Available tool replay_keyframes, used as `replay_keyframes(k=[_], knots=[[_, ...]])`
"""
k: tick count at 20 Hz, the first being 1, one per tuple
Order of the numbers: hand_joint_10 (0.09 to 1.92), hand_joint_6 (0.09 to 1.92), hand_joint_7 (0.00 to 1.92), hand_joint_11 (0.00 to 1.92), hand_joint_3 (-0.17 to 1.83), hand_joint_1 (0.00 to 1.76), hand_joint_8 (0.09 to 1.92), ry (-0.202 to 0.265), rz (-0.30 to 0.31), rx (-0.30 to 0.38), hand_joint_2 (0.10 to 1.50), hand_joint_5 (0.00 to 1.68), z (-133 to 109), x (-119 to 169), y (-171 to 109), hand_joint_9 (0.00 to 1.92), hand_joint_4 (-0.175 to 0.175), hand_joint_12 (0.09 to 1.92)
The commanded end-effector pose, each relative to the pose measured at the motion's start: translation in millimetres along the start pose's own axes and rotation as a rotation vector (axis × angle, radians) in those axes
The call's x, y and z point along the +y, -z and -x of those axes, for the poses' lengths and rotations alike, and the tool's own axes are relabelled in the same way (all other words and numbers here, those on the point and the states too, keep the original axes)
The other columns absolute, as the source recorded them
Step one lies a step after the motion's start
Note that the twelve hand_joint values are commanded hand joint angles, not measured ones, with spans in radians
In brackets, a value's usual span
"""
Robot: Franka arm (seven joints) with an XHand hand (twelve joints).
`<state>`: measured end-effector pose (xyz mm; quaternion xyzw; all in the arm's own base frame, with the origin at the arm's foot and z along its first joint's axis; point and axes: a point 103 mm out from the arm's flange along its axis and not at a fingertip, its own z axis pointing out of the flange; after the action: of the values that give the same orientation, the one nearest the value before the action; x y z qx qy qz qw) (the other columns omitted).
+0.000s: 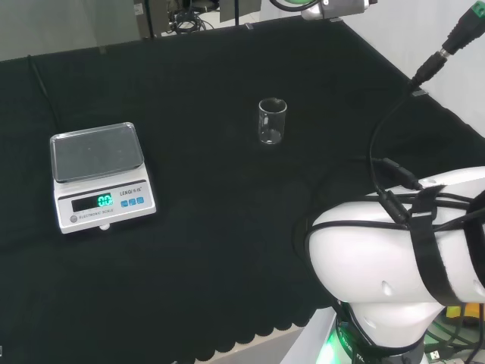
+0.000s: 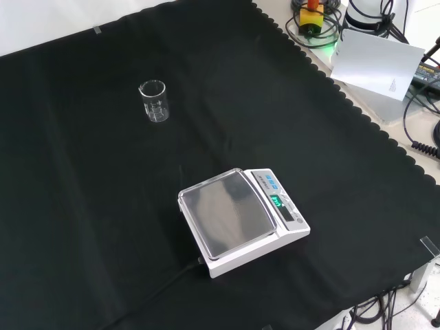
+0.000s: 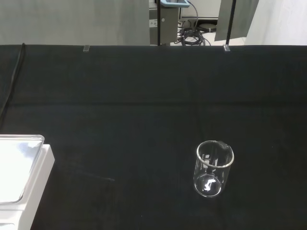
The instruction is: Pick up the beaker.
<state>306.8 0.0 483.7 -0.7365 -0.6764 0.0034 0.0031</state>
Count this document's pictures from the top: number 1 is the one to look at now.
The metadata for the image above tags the clear glass beaker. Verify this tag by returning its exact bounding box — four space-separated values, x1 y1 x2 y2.
258 98 288 146

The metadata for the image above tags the black bench cloth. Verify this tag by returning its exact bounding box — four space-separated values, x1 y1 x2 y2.
0 16 485 364

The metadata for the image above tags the white electronic balance steel pan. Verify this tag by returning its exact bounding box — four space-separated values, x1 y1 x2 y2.
49 121 158 235

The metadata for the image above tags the black cable with inline plug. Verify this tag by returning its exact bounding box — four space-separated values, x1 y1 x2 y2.
372 156 424 190

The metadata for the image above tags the black cable bundle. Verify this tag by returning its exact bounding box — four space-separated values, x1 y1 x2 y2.
166 5 215 36

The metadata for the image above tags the black balance power cable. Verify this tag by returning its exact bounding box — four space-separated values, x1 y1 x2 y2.
27 54 62 132

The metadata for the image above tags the black cable with barrel connector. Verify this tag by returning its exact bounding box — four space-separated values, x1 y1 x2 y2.
368 0 485 228

